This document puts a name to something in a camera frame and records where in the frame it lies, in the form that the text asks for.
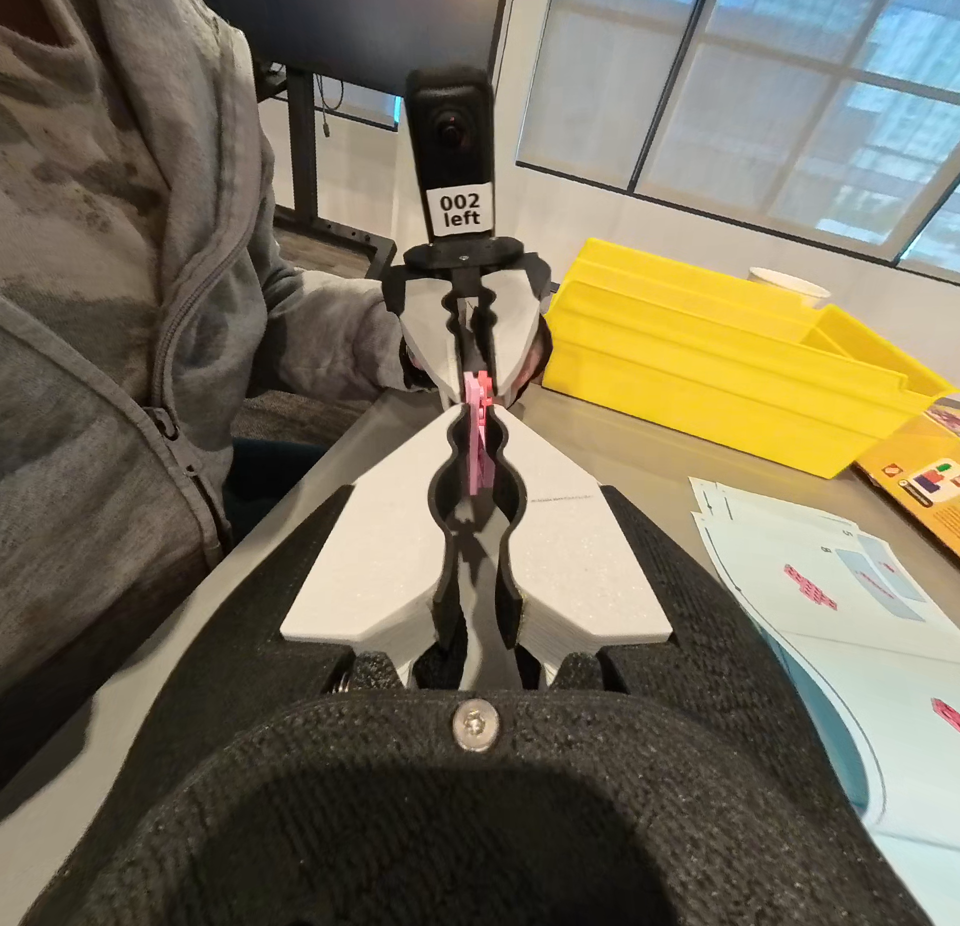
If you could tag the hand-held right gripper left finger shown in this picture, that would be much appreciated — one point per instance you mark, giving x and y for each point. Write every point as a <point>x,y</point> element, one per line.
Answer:
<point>360,566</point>

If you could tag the light blue instruction booklet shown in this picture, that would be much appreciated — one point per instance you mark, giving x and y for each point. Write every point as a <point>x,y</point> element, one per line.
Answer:
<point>825,641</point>

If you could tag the white paper cup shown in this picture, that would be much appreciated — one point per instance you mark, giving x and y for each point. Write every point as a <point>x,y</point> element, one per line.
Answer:
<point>787,285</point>

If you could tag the grey desk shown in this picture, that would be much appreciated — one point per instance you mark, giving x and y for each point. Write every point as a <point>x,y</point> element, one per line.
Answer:
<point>637,446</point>

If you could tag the pink wedge brick plate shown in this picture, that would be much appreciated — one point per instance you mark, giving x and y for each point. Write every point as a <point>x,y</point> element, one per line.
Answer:
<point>477,386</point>

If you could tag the person's left forearm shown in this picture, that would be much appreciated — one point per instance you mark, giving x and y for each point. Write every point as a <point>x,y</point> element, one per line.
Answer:
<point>322,326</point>

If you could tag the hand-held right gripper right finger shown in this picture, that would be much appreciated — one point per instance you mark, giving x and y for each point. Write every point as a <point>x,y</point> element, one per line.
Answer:
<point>592,566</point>

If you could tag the yellow plastic bin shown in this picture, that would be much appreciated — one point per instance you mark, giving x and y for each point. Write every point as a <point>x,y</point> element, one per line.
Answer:
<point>712,371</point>

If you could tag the long pink brick plate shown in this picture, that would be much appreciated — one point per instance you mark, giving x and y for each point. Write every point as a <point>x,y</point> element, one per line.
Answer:
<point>478,461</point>

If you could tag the person's left hand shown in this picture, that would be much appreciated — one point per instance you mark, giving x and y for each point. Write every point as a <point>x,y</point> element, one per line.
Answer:
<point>541,352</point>

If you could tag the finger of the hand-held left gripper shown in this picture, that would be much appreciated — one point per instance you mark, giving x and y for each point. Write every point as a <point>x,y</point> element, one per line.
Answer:
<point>427,326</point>
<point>517,318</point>

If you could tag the window with black frame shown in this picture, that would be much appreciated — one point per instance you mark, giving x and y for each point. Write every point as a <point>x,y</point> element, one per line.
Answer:
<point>750,78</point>

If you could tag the person's grey clothing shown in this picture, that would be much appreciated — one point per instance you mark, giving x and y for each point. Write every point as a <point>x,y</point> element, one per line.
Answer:
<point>90,266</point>

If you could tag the yellow toy box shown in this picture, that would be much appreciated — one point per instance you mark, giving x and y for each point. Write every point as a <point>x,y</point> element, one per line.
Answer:
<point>922,476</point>

